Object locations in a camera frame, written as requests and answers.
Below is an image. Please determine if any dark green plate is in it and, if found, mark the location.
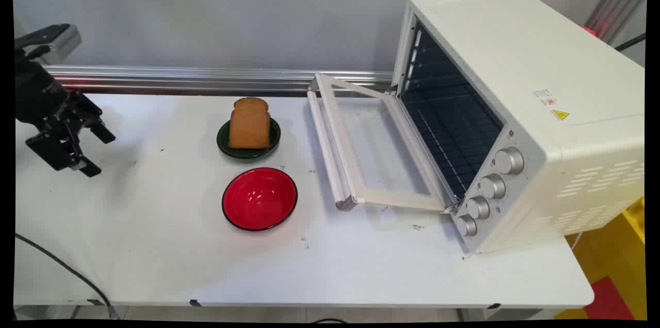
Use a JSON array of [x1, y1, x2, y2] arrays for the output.
[[217, 117, 282, 159]]

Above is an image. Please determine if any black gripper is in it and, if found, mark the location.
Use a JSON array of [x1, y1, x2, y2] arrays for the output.
[[14, 58, 116, 178]]

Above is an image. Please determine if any white glass oven door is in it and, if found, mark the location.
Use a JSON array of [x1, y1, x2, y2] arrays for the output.
[[307, 73, 458, 213]]

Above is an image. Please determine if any brown bread slice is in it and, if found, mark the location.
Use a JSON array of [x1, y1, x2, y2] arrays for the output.
[[228, 97, 272, 150]]

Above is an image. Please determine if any black floor cable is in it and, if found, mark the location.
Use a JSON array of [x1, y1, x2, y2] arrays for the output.
[[15, 234, 118, 319]]

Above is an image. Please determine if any red bowl with black rim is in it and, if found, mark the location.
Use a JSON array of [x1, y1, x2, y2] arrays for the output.
[[222, 167, 298, 232]]

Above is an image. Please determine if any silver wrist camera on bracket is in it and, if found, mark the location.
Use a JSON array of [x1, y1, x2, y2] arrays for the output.
[[15, 24, 83, 66]]

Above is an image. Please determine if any aluminium post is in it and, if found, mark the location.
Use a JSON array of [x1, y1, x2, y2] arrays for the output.
[[587, 0, 648, 44]]

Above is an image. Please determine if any white label sticker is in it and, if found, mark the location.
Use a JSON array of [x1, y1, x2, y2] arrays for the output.
[[532, 89, 557, 107]]

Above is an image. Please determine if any large silver oven knob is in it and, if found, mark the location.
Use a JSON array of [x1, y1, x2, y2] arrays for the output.
[[494, 146, 525, 175]]

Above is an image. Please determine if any thin black cable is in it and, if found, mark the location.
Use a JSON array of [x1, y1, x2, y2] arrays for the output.
[[615, 32, 647, 52]]

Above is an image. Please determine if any white toaster oven body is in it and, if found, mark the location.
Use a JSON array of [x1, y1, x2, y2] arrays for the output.
[[391, 0, 646, 254]]

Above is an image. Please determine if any metal oven wire rack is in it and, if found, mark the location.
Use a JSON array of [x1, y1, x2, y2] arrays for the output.
[[402, 86, 504, 201]]

